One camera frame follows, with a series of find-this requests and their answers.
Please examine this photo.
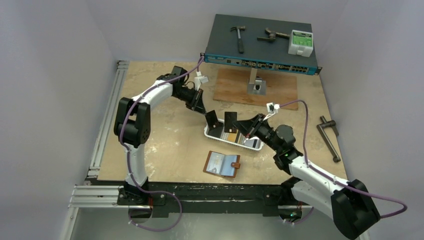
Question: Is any metal T-handle tool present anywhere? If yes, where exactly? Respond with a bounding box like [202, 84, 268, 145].
[316, 115, 342, 163]

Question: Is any aluminium frame rail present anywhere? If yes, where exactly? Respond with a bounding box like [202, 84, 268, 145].
[86, 60, 130, 181]

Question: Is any white plastic basket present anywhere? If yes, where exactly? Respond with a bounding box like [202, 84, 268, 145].
[203, 118, 264, 151]

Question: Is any white green electrical module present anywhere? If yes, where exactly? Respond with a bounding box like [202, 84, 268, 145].
[288, 30, 314, 58]

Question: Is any brown leather card holder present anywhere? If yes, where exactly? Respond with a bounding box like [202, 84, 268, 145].
[202, 150, 241, 178]

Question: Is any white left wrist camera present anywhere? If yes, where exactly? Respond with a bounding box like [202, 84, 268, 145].
[193, 71, 209, 91]

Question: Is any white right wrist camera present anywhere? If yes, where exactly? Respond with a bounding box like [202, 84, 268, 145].
[264, 102, 280, 120]

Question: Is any gold striped credit card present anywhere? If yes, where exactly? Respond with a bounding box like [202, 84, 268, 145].
[227, 132, 241, 144]

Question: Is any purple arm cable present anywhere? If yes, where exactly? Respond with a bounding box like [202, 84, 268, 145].
[278, 99, 408, 220]
[118, 55, 206, 196]

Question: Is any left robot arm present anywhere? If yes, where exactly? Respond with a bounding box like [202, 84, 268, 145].
[113, 66, 207, 205]

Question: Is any plywood base board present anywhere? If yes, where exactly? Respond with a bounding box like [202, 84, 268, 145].
[211, 67, 298, 112]

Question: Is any silver metal stand bracket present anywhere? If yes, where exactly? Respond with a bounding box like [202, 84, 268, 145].
[247, 68, 267, 96]

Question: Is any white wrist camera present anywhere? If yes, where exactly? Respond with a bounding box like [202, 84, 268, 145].
[264, 102, 280, 120]
[193, 71, 209, 91]

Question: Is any blue network switch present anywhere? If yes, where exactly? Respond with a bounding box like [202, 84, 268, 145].
[201, 14, 322, 76]

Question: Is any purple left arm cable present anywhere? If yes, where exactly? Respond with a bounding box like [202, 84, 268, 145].
[118, 55, 206, 196]

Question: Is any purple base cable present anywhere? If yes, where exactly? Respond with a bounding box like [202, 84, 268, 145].
[128, 192, 185, 233]

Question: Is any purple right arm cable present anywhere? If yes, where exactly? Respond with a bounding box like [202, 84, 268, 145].
[278, 99, 408, 220]

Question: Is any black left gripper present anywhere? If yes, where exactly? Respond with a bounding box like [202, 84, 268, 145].
[173, 87, 207, 116]

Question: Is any small hammer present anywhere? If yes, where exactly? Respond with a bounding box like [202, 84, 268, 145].
[230, 26, 246, 54]

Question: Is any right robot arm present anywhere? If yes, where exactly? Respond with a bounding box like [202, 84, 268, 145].
[232, 113, 381, 240]

